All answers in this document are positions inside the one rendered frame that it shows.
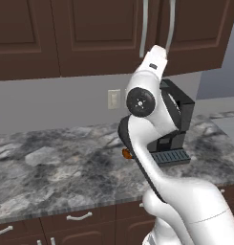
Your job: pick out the cream wall switch plate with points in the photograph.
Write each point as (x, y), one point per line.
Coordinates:
(114, 99)

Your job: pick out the dark brown base cabinet door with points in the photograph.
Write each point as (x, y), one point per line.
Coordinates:
(26, 240)
(86, 236)
(131, 231)

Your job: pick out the dark brown wall cabinet door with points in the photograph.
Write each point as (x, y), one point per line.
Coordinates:
(201, 32)
(99, 35)
(16, 35)

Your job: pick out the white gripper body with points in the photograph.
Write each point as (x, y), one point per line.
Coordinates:
(158, 53)

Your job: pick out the black coffee machine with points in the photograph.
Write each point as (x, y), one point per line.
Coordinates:
(186, 108)

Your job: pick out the dark brown drawer front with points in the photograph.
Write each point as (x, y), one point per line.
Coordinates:
(129, 210)
(232, 193)
(23, 228)
(54, 220)

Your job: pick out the orange-brown raw meat piece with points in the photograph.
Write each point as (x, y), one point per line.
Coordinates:
(125, 153)

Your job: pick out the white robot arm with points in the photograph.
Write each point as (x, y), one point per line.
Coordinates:
(185, 204)

